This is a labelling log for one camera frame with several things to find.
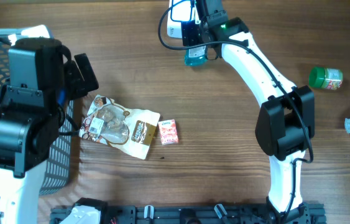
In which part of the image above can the grey plastic basket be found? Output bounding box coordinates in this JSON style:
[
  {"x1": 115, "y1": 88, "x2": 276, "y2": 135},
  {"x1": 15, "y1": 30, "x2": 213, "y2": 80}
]
[{"x1": 0, "y1": 25, "x2": 71, "y2": 195}]

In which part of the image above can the red tissue pack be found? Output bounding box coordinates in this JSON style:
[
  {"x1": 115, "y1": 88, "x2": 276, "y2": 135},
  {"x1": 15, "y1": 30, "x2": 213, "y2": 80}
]
[{"x1": 158, "y1": 119, "x2": 179, "y2": 145}]

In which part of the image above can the green lid jar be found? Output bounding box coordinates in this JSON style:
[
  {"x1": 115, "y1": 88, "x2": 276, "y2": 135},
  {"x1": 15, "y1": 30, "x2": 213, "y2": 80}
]
[{"x1": 308, "y1": 67, "x2": 343, "y2": 90}]

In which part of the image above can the brown white snack bag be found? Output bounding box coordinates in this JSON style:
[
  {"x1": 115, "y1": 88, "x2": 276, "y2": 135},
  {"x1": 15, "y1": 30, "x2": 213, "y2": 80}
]
[{"x1": 78, "y1": 95, "x2": 160, "y2": 159}]

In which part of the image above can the white barcode scanner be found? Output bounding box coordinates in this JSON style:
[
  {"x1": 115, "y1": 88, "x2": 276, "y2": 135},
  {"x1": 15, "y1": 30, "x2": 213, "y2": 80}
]
[{"x1": 167, "y1": 0, "x2": 194, "y2": 39}]

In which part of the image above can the blue mouthwash bottle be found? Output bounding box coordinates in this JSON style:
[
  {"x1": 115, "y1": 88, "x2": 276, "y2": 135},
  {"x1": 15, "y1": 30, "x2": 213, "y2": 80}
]
[{"x1": 185, "y1": 46, "x2": 207, "y2": 66}]

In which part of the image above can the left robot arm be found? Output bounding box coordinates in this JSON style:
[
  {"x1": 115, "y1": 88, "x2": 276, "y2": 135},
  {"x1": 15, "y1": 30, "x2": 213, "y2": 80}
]
[{"x1": 0, "y1": 30, "x2": 99, "y2": 223}]

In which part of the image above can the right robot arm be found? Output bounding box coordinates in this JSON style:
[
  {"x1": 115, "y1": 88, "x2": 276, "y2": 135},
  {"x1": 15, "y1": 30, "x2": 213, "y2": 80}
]
[{"x1": 168, "y1": 1, "x2": 315, "y2": 223}]

